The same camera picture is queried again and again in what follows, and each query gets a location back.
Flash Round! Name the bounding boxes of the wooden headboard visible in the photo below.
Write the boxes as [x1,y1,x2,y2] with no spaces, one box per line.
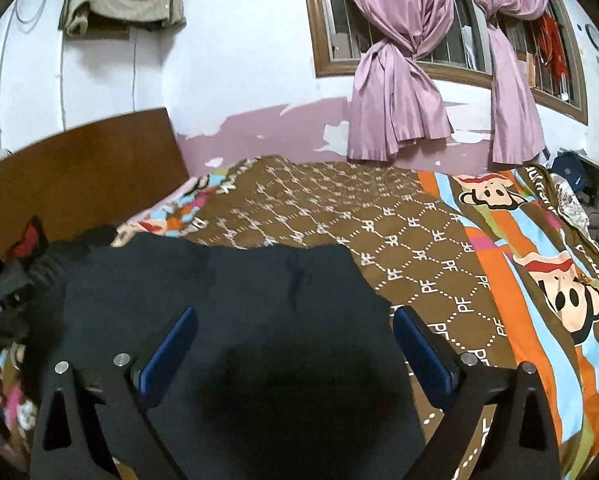
[0,107,190,261]

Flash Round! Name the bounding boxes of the large black garment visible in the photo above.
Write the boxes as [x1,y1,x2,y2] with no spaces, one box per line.
[22,232,430,480]

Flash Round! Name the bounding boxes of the grey patterned cloth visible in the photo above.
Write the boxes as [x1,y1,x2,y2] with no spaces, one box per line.
[549,172,594,233]

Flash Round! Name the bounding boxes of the red hanging clothes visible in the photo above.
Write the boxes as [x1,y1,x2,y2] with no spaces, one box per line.
[539,12,573,96]

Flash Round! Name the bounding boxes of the wooden window frame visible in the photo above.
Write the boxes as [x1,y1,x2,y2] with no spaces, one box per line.
[299,0,590,126]

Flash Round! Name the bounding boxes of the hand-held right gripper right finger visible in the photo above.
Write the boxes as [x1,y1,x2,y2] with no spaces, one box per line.
[392,305,563,480]

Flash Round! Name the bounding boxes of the pile of dark clothes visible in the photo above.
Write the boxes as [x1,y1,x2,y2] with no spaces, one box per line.
[0,215,120,306]

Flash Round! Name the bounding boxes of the pink tied curtain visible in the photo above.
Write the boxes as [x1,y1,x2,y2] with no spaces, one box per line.
[337,0,455,161]
[462,0,553,166]

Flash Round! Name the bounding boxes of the printed cartoon bedsheet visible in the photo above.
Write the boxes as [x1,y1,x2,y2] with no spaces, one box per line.
[0,152,599,480]

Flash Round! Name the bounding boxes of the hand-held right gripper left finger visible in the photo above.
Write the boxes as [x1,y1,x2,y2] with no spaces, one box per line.
[26,305,200,480]

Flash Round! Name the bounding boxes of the dark blue bag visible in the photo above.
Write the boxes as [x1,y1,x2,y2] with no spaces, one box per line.
[549,152,593,193]

